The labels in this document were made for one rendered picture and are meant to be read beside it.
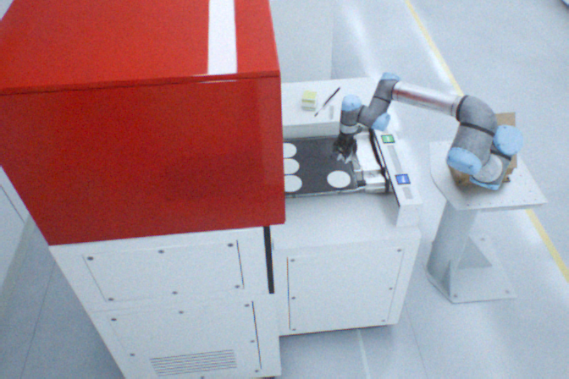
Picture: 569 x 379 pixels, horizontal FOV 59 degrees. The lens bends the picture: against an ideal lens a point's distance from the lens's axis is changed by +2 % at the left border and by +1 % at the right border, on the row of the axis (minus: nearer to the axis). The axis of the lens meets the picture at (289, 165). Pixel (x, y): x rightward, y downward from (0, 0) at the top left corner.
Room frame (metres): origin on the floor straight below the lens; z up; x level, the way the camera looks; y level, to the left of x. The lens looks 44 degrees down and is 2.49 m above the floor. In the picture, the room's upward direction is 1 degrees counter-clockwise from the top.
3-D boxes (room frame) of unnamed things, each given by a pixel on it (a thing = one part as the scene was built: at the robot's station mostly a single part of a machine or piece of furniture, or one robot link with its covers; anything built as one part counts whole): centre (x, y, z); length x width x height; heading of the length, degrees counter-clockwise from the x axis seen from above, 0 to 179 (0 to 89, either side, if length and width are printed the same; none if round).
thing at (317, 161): (1.62, -0.10, 0.90); 0.34 x 0.34 x 0.01; 5
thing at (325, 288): (1.71, -0.20, 0.41); 0.97 x 0.64 x 0.82; 5
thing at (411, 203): (1.59, -0.47, 0.89); 0.55 x 0.09 x 0.14; 5
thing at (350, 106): (1.54, -0.25, 1.27); 0.09 x 0.08 x 0.11; 59
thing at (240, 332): (1.38, 0.45, 0.41); 0.82 x 0.71 x 0.82; 5
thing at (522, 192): (1.63, -0.88, 0.75); 0.45 x 0.44 x 0.13; 94
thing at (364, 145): (1.66, -0.36, 0.87); 0.36 x 0.08 x 0.03; 5
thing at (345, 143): (1.54, -0.24, 1.11); 0.09 x 0.08 x 0.12; 149
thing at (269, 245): (1.41, 0.11, 1.02); 0.82 x 0.03 x 0.40; 5
